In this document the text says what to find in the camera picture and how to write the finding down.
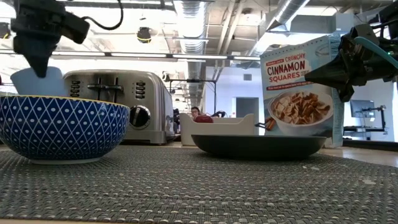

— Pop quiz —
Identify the grey woven placemat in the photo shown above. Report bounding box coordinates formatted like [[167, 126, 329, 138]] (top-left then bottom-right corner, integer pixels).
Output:
[[0, 145, 398, 224]]

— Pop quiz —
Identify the black hanging ceiling device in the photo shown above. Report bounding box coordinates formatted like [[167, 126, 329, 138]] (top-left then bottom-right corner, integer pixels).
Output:
[[136, 27, 152, 44]]

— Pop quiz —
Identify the silver ventilation duct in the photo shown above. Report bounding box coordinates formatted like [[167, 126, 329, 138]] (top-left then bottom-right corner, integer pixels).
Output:
[[172, 0, 215, 106], [248, 0, 312, 57]]

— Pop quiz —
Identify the cinnamon squares cereal bag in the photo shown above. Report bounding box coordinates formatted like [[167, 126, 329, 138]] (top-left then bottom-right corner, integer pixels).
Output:
[[259, 33, 345, 149]]

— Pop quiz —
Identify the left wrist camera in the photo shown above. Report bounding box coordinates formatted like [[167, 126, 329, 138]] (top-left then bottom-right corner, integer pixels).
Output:
[[62, 11, 91, 44]]

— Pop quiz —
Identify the silver four-slot toaster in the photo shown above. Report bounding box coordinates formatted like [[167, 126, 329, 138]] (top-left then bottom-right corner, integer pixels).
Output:
[[63, 69, 175, 146]]

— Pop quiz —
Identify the light blue cup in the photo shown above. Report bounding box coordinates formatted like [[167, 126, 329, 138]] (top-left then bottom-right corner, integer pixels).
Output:
[[10, 66, 68, 96]]

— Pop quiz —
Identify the red apple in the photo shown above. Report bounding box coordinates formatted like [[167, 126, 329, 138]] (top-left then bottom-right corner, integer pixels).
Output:
[[193, 114, 214, 124]]

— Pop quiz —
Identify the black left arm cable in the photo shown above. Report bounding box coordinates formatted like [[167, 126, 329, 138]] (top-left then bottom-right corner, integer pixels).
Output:
[[81, 0, 124, 31]]

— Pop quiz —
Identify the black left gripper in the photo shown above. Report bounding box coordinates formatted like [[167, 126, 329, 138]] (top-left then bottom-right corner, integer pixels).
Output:
[[11, 0, 67, 78]]

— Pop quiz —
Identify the black aluminium table frame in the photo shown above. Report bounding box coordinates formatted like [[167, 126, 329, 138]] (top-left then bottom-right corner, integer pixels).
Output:
[[341, 139, 398, 152]]

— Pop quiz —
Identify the teal gripper cable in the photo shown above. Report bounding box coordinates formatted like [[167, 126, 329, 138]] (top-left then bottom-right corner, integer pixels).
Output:
[[354, 36, 398, 68]]

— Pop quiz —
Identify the black pole frame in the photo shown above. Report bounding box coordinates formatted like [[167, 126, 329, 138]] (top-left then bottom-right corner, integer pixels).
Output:
[[167, 78, 218, 114]]

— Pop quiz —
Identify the pale plastic tray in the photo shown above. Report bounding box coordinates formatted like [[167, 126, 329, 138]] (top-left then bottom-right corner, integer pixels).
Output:
[[179, 112, 256, 146]]

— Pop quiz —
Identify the blue patterned bowl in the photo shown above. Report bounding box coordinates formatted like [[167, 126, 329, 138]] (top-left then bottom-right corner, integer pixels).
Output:
[[0, 95, 131, 165]]

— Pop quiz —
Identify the black plate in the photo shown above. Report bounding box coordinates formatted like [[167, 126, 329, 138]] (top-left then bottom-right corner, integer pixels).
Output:
[[190, 134, 327, 161]]

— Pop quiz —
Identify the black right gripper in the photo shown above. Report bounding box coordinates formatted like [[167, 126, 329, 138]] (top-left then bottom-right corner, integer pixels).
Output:
[[304, 30, 398, 103]]

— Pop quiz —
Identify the ceiling light bar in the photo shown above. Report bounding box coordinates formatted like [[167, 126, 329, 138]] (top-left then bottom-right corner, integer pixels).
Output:
[[0, 50, 261, 62]]

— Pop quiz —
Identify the computer monitor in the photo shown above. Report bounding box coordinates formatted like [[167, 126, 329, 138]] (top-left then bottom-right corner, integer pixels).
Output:
[[350, 99, 376, 118]]

